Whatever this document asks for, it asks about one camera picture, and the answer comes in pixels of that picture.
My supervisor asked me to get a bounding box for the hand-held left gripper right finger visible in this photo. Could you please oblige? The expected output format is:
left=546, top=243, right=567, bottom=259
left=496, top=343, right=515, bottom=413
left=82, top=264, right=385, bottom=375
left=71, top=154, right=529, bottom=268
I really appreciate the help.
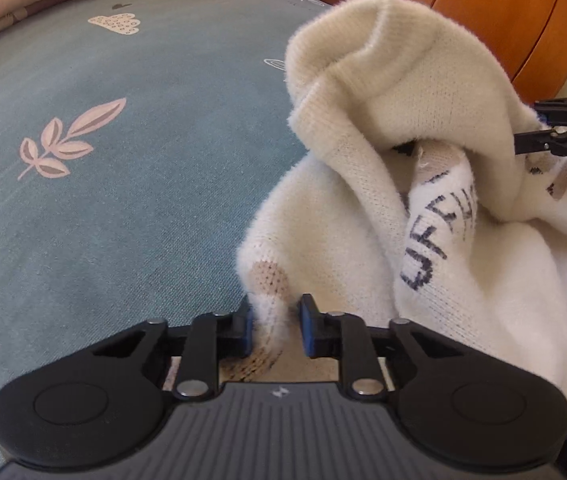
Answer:
left=299, top=294, right=464, bottom=401

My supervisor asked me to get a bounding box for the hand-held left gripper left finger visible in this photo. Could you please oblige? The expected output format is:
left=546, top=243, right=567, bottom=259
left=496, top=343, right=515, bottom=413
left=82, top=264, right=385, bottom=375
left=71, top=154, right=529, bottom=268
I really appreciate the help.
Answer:
left=93, top=294, right=254, bottom=401

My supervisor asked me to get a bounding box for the cream knit sweater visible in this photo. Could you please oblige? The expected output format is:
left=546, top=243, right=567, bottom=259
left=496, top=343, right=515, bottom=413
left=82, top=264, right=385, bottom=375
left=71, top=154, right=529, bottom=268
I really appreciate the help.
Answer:
left=223, top=0, right=567, bottom=426

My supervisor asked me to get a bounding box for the wooden headboard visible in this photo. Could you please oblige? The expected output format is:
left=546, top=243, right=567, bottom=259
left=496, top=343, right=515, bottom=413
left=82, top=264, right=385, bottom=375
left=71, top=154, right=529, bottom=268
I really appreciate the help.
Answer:
left=208, top=0, right=567, bottom=106

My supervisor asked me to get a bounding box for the blue floral bed sheet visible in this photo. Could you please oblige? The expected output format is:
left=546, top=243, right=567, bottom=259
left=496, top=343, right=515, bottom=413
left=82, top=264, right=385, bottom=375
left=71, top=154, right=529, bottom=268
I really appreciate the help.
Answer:
left=0, top=0, right=349, bottom=480

